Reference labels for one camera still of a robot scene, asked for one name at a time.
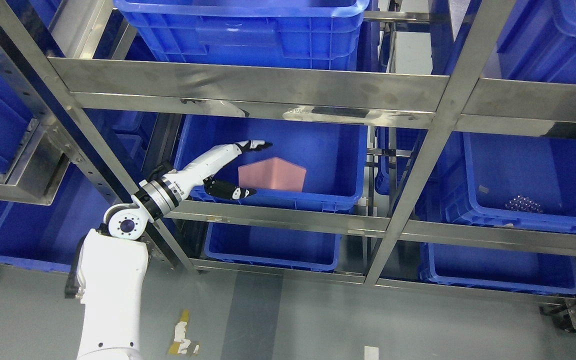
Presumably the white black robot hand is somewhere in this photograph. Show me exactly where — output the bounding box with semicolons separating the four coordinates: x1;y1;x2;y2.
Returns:
160;140;273;201

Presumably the pink plastic storage box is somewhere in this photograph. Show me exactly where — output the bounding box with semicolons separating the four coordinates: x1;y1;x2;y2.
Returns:
238;157;307;192

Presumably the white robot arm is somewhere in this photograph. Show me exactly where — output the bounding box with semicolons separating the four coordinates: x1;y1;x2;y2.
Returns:
64;167;206;360

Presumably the blue crate top shelf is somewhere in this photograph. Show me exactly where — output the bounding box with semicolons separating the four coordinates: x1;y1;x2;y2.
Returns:
113;0;370;71

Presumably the steel shelf rack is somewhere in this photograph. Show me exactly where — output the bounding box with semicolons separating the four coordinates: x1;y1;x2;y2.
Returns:
0;0;576;332

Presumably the blue bin right shelf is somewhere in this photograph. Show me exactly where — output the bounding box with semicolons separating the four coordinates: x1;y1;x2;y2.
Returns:
414;131;576;234

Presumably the blue bin bottom middle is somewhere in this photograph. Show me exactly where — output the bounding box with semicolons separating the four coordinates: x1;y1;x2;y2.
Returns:
204;223;342;272

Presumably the blue bin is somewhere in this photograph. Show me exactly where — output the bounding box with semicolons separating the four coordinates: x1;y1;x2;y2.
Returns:
204;223;342;272
417;243;576;296
0;62;112;272

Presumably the blue bin far left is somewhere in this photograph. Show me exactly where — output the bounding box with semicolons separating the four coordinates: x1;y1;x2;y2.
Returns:
0;62;112;272

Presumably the blue bin bottom right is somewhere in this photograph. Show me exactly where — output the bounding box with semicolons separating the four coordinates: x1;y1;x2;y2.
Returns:
417;243;576;296

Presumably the blue crate top right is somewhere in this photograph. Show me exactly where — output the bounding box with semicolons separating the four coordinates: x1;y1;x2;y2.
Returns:
443;0;576;86

